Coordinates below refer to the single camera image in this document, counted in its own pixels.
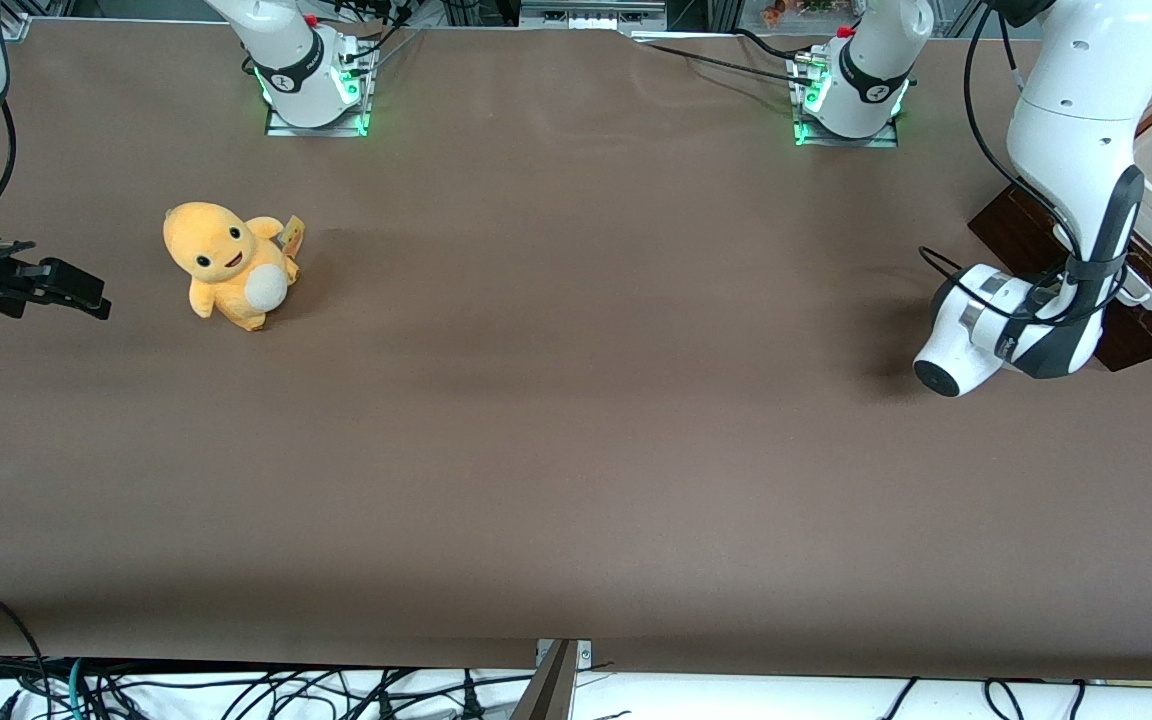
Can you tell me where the brown wooden drawer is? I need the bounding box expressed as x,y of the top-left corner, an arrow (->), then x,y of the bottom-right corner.
968,185 -> 1152,373

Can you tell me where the orange plush toy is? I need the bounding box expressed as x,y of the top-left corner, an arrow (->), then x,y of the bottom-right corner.
162,201 -> 307,333

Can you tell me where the grey box behind table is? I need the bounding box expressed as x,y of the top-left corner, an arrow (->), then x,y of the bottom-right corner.
520,0 -> 669,32

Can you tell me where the teal cable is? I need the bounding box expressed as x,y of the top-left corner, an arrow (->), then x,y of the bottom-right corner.
64,658 -> 92,720

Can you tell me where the metal table edge bracket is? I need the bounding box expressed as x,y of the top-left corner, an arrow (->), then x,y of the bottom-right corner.
510,638 -> 594,720

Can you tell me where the black cable on table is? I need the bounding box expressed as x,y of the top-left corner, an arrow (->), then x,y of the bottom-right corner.
634,28 -> 822,89

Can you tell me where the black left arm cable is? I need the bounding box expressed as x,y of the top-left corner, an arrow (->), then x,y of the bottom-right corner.
919,5 -> 1137,329

